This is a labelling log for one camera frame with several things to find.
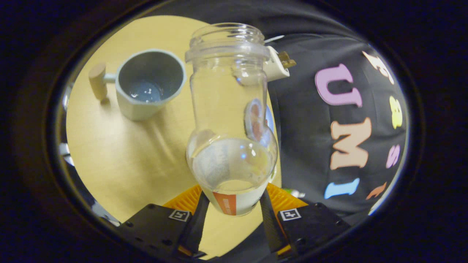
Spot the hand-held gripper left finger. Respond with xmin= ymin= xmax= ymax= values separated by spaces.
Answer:
xmin=117 ymin=184 xmax=211 ymax=259

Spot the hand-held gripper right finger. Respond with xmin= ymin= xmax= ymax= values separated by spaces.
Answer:
xmin=259 ymin=183 xmax=351 ymax=258

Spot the clear glass juice bottle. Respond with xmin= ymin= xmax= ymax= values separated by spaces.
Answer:
xmin=185 ymin=23 xmax=279 ymax=217

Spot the grey cup with wooden handle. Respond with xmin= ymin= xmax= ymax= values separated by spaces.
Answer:
xmin=88 ymin=49 xmax=187 ymax=122

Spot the wooden table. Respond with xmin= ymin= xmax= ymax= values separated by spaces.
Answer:
xmin=66 ymin=15 xmax=283 ymax=258

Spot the white power plug adapter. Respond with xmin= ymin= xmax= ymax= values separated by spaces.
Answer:
xmin=263 ymin=46 xmax=297 ymax=82

